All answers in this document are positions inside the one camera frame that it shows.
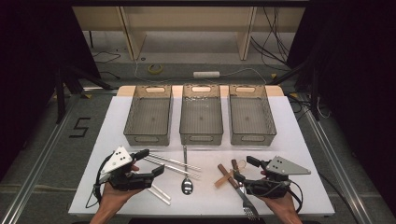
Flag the metal floor rail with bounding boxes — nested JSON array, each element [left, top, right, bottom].
[[298, 92, 375, 224], [0, 92, 80, 224]]

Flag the thick black floor cable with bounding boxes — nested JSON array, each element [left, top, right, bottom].
[[317, 171, 360, 224]]

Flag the beige wooden shelf unit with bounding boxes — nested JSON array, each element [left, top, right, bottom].
[[72, 6, 306, 62]]

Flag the person's right hand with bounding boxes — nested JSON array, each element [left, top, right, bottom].
[[259, 191, 301, 217]]

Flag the white power strip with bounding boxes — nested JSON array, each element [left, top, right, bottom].
[[192, 70, 221, 79]]

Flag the black tripod stand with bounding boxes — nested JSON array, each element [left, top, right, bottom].
[[267, 59, 321, 121], [54, 63, 115, 124]]

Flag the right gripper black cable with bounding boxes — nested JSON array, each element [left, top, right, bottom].
[[288, 179, 305, 215]]

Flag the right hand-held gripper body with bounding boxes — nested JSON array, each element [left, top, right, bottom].
[[244, 156, 312, 199]]

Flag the thin black floor cable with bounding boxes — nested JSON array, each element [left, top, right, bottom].
[[92, 50, 122, 80]]

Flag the black curtain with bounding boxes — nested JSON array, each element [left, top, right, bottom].
[[0, 0, 101, 183], [286, 0, 396, 216]]

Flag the white chopstick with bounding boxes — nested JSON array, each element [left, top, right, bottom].
[[151, 184, 172, 201], [146, 187, 172, 207]]

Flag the metal spoon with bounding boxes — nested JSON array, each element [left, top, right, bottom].
[[180, 144, 194, 196]]

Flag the person's left hand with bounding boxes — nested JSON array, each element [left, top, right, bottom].
[[99, 182, 144, 209]]

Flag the white table sheet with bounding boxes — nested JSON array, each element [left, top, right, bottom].
[[68, 94, 335, 217]]

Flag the wooden-handled fork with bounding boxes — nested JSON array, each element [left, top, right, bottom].
[[231, 159, 260, 221]]

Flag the smoky clear plastic bin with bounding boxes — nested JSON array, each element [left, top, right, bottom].
[[122, 84, 174, 147], [178, 83, 224, 147], [228, 83, 277, 147]]

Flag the tangled floor cables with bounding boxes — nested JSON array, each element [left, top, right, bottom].
[[286, 92, 332, 122]]

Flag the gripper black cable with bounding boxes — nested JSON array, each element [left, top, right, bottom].
[[288, 179, 305, 215], [85, 153, 114, 209]]

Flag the black cable bundle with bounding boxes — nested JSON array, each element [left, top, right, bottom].
[[250, 6, 300, 73]]

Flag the white cable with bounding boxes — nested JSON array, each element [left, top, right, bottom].
[[134, 59, 269, 86]]

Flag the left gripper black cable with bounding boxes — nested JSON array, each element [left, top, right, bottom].
[[85, 153, 114, 209]]

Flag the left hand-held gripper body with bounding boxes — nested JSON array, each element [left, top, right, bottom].
[[99, 145, 153, 192]]

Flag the yellow tape roll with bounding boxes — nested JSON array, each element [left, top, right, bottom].
[[147, 63, 164, 76]]

